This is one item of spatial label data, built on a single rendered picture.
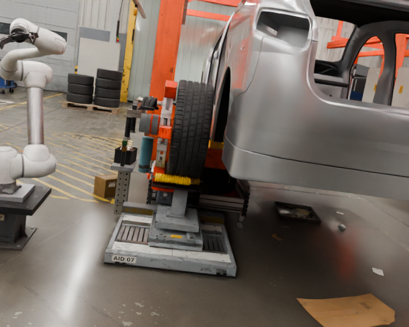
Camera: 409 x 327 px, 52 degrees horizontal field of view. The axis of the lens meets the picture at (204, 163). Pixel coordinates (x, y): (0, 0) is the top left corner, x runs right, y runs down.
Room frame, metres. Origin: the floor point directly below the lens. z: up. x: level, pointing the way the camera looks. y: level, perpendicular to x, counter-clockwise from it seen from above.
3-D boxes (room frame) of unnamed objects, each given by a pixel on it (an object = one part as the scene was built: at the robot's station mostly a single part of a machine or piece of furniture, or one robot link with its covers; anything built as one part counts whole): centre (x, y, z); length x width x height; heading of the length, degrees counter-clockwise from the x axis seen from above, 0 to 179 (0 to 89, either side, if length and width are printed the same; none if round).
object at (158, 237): (2.88, 0.13, 0.13); 0.50 x 0.36 x 0.10; 5
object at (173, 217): (2.94, 0.14, 0.32); 0.40 x 0.30 x 0.28; 5
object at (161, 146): (2.92, 0.31, 0.85); 0.54 x 0.07 x 0.54; 5
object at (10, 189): (2.58, 1.25, 0.36); 0.22 x 0.18 x 0.06; 6
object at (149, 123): (2.91, 0.38, 0.85); 0.21 x 0.14 x 0.14; 95
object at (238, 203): (4.65, 0.12, 0.14); 2.47 x 0.85 x 0.27; 5
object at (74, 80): (11.16, 3.14, 0.55); 1.40 x 0.80 x 1.09; 97
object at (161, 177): (2.81, 0.20, 0.51); 0.29 x 0.06 x 0.06; 95
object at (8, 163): (2.60, 1.25, 0.49); 0.18 x 0.16 x 0.22; 123
